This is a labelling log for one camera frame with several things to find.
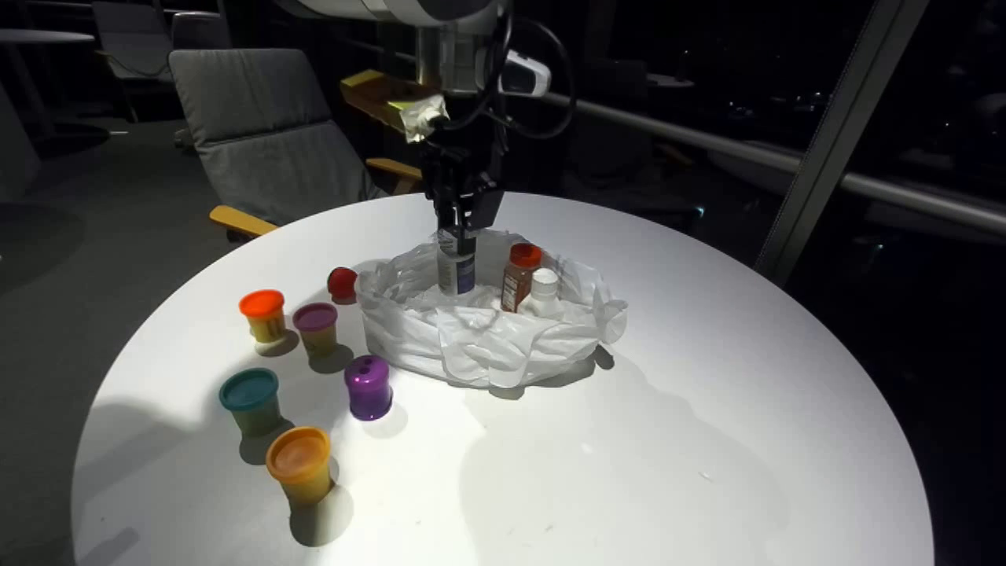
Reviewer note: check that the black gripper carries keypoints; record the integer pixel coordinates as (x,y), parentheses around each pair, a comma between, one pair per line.
(464,158)

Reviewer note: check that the white round pill bottle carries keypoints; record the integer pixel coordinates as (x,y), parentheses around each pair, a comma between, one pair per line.
(453,263)

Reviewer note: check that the orange-capped spice bottle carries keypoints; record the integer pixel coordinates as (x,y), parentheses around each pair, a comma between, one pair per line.
(518,277)

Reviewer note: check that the white rectangular glue bottle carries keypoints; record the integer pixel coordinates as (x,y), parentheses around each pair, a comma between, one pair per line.
(542,291)

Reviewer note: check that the magenta-lid playdough tub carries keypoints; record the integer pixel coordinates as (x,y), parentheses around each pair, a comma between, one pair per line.
(317,327)

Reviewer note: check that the purple playdough tub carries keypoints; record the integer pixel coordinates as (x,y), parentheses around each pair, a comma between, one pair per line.
(369,389)

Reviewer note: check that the teal-lid playdough tub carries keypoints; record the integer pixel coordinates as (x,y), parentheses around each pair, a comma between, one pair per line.
(254,401)

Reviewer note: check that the yellow playdough tub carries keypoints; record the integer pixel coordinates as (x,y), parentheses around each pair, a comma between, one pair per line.
(301,464)

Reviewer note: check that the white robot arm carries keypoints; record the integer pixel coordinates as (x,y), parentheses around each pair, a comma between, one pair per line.
(459,51)

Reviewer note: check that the white plastic bag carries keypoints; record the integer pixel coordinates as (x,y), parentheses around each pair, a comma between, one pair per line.
(474,339)

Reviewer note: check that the red toy strawberry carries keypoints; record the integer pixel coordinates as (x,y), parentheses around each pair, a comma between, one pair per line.
(341,285)

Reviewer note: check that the grey armchair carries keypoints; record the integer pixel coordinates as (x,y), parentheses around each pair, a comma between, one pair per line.
(267,141)

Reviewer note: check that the orange-lid playdough tub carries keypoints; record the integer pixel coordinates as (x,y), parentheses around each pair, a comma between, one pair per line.
(265,314)

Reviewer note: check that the grey metal railing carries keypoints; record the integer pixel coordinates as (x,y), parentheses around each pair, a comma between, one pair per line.
(934,203)

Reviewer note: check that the grey window frame post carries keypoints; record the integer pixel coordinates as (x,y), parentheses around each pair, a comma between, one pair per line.
(852,103)

